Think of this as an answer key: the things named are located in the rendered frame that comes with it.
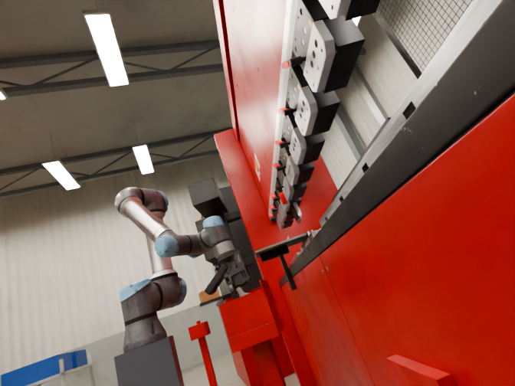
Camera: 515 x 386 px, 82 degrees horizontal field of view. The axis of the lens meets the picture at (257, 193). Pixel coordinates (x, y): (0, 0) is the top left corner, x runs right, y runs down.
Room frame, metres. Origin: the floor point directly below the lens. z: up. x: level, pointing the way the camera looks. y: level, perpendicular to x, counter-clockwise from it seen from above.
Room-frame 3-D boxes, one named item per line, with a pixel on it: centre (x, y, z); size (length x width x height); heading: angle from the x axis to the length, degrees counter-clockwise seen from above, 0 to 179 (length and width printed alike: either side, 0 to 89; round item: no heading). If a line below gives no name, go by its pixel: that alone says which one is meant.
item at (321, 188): (2.52, -0.22, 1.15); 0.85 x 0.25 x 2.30; 97
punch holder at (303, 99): (0.76, -0.25, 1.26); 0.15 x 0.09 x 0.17; 7
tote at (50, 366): (3.24, 2.82, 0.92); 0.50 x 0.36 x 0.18; 108
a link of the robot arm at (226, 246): (1.07, 0.19, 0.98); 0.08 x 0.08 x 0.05
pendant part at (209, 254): (2.67, 0.56, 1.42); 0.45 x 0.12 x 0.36; 3
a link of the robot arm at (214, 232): (1.07, 0.20, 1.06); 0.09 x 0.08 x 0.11; 59
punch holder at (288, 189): (1.36, -0.18, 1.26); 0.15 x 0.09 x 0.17; 7
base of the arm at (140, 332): (1.14, 0.58, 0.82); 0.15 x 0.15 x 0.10
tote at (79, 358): (3.65, 2.94, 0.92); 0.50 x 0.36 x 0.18; 108
